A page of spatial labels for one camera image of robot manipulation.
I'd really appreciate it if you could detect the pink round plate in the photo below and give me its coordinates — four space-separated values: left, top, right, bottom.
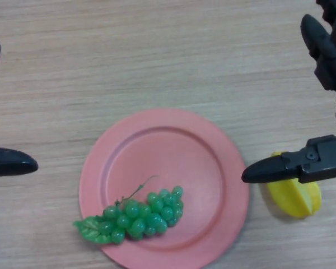
78 108 250 269

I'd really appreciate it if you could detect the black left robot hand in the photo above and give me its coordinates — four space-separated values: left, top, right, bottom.
0 35 39 177

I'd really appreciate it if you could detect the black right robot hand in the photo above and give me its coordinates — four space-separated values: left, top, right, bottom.
241 0 336 184

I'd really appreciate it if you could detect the yellow starfruit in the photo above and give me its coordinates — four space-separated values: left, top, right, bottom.
267 151 323 219

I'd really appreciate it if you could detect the green grape bunch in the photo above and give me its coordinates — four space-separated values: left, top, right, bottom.
73 175 185 245

